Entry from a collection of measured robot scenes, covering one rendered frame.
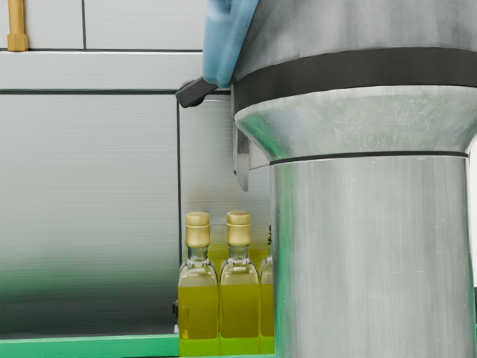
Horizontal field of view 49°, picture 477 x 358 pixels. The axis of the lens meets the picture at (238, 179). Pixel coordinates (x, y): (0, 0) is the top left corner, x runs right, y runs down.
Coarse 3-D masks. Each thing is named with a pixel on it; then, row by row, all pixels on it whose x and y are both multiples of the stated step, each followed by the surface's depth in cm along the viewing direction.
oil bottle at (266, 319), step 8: (264, 264) 74; (264, 272) 73; (272, 272) 73; (264, 280) 73; (272, 280) 73; (264, 288) 73; (272, 288) 73; (264, 296) 73; (272, 296) 73; (264, 304) 73; (272, 304) 73; (264, 312) 73; (272, 312) 74; (264, 320) 74; (272, 320) 74; (264, 328) 74; (272, 328) 74; (264, 336) 74; (272, 336) 74; (264, 344) 74; (272, 344) 74; (264, 352) 74; (272, 352) 74
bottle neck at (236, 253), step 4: (232, 248) 73; (236, 248) 73; (240, 248) 73; (244, 248) 73; (232, 252) 73; (236, 252) 73; (240, 252) 73; (244, 252) 73; (232, 256) 74; (236, 256) 73; (240, 256) 73; (244, 256) 74; (232, 260) 74; (236, 260) 73; (240, 260) 73; (244, 260) 74
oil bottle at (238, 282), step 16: (224, 272) 73; (240, 272) 73; (256, 272) 73; (224, 288) 72; (240, 288) 73; (256, 288) 73; (224, 304) 73; (240, 304) 73; (256, 304) 73; (224, 320) 73; (240, 320) 73; (256, 320) 74; (224, 336) 73; (240, 336) 74; (256, 336) 74; (224, 352) 74; (240, 352) 74; (256, 352) 74
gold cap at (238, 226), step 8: (232, 216) 72; (240, 216) 72; (248, 216) 73; (232, 224) 73; (240, 224) 72; (248, 224) 73; (232, 232) 73; (240, 232) 72; (248, 232) 73; (232, 240) 73; (240, 240) 73; (248, 240) 73
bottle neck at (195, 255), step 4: (188, 248) 73; (192, 248) 72; (196, 248) 72; (200, 248) 72; (204, 248) 73; (188, 252) 73; (192, 252) 73; (196, 252) 72; (200, 252) 73; (204, 252) 73; (188, 256) 73; (192, 256) 73; (196, 256) 73; (200, 256) 73; (204, 256) 73; (188, 260) 73; (192, 260) 73; (196, 260) 73; (200, 260) 73; (204, 260) 73; (208, 260) 74
